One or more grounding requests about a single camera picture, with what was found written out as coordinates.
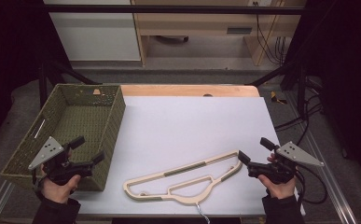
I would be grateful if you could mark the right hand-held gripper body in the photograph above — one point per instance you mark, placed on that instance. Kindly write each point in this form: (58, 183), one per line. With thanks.
(296, 155)

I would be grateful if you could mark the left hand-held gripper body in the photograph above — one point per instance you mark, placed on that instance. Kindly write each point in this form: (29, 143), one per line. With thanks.
(49, 151)

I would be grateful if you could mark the green woven basket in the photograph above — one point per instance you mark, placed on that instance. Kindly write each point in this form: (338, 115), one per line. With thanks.
(81, 124)

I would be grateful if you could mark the person's right hand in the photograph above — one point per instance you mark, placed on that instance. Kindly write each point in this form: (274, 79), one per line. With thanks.
(280, 190)

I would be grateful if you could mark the person's left hand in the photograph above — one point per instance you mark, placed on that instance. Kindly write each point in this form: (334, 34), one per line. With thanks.
(58, 193)

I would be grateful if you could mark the yellow and black tool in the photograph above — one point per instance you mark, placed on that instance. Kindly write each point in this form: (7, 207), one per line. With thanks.
(276, 98)

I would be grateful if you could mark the white table cover sheet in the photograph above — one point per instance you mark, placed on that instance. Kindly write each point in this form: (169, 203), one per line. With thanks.
(184, 130)

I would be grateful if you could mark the black metal stand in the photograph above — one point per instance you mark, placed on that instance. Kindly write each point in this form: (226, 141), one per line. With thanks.
(43, 84)
(301, 81)

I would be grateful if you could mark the black curtain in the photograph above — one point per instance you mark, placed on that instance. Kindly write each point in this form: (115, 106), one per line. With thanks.
(10, 62)
(349, 77)

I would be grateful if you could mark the white cabinet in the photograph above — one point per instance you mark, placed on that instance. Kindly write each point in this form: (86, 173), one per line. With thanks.
(97, 34)

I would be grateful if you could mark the light wooden desk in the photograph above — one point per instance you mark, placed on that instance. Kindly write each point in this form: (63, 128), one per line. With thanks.
(193, 23)

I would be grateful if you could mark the black horizontal frame bar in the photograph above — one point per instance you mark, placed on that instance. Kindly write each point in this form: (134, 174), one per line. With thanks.
(169, 9)

